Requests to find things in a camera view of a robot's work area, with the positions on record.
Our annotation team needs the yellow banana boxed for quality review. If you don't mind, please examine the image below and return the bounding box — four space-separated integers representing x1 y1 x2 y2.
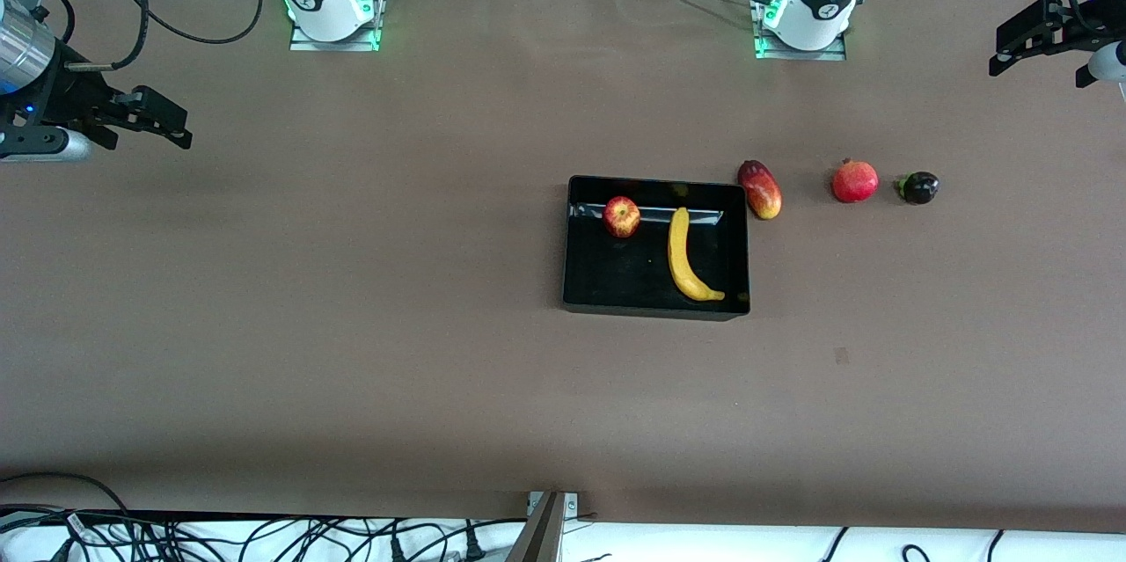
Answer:
667 207 727 303

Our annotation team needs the red yellow apple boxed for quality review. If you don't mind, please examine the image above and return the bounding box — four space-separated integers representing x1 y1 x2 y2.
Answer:
603 196 642 239

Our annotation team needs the black rectangular plastic tray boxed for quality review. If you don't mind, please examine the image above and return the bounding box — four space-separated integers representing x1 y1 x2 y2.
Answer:
561 174 752 322

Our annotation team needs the dark purple mangosteen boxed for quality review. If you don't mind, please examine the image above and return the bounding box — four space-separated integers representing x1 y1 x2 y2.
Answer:
895 172 940 206

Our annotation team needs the red pomegranate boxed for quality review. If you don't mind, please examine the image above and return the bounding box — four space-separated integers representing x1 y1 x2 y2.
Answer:
831 158 880 204

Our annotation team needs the red yellow mango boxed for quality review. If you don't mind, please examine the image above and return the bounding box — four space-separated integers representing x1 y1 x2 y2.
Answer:
737 159 784 221

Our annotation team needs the black cable with metal plug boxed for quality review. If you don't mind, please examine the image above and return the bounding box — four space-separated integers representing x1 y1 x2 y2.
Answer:
63 0 149 73

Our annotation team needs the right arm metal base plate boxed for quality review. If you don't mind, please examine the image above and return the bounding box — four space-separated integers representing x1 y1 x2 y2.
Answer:
289 0 383 52

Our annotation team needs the grey floor cable arc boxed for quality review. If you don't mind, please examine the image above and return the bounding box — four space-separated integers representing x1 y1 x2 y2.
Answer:
0 471 133 515

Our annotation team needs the metal frame bracket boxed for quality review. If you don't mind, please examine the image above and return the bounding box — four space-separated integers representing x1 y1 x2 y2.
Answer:
506 490 581 562

